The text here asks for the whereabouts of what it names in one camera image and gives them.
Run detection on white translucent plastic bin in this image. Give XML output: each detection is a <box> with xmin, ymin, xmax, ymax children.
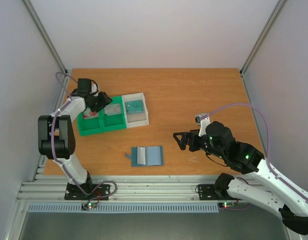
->
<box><xmin>121</xmin><ymin>92</ymin><xmax>149</xmax><ymax>129</ymax></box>

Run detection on teal leather card holder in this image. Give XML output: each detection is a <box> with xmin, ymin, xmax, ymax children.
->
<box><xmin>125</xmin><ymin>145</ymin><xmax>164</xmax><ymax>167</ymax></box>

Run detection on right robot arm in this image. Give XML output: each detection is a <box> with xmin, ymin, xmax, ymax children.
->
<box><xmin>173</xmin><ymin>119</ymin><xmax>308</xmax><ymax>236</ymax></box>

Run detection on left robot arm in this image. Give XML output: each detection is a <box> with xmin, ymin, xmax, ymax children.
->
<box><xmin>38</xmin><ymin>78</ymin><xmax>113</xmax><ymax>199</ymax></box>

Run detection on card with red circle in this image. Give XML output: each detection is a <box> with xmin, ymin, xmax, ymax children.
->
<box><xmin>83</xmin><ymin>108</ymin><xmax>99</xmax><ymax>120</ymax></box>

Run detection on grey card in green bin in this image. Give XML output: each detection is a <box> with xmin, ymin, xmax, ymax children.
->
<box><xmin>104</xmin><ymin>103</ymin><xmax>122</xmax><ymax>116</ymax></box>

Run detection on teal cards in white bin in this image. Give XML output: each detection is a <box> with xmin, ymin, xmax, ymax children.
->
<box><xmin>125</xmin><ymin>99</ymin><xmax>144</xmax><ymax>114</ymax></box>

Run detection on right small circuit board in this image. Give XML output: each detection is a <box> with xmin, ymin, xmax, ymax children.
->
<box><xmin>218</xmin><ymin>201</ymin><xmax>236</xmax><ymax>209</ymax></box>

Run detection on small circuit board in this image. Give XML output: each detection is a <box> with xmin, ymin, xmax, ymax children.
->
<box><xmin>81</xmin><ymin>202</ymin><xmax>98</xmax><ymax>211</ymax></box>
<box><xmin>218</xmin><ymin>201</ymin><xmax>236</xmax><ymax>209</ymax></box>

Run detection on left small circuit board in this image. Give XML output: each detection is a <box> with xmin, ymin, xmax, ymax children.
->
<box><xmin>81</xmin><ymin>202</ymin><xmax>98</xmax><ymax>211</ymax></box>

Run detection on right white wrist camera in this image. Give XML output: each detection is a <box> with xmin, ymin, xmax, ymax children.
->
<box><xmin>195</xmin><ymin>113</ymin><xmax>210</xmax><ymax>137</ymax></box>

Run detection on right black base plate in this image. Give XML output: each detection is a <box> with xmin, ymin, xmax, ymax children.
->
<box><xmin>195</xmin><ymin>184</ymin><xmax>224</xmax><ymax>201</ymax></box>

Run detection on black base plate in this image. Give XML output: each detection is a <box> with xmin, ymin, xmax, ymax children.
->
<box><xmin>64</xmin><ymin>183</ymin><xmax>113</xmax><ymax>201</ymax></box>
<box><xmin>195</xmin><ymin>184</ymin><xmax>224</xmax><ymax>201</ymax></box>

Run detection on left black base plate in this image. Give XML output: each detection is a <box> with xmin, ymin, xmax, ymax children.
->
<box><xmin>64</xmin><ymin>183</ymin><xmax>113</xmax><ymax>201</ymax></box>

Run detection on aluminium front rail frame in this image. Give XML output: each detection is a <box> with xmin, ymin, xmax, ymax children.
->
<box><xmin>17</xmin><ymin>174</ymin><xmax>218</xmax><ymax>203</ymax></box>

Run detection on left aluminium corner post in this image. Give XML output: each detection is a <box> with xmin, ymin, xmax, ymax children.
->
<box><xmin>22</xmin><ymin>0</ymin><xmax>68</xmax><ymax>73</ymax></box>

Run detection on aluminium corner post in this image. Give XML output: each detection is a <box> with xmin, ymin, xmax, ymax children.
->
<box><xmin>22</xmin><ymin>0</ymin><xmax>68</xmax><ymax>73</ymax></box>
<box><xmin>240</xmin><ymin>0</ymin><xmax>287</xmax><ymax>77</ymax></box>

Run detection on grey slotted cable duct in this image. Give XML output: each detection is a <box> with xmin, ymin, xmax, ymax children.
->
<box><xmin>28</xmin><ymin>202</ymin><xmax>219</xmax><ymax>214</ymax></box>

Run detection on right aluminium corner post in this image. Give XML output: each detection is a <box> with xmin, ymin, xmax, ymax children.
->
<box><xmin>240</xmin><ymin>0</ymin><xmax>287</xmax><ymax>77</ymax></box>

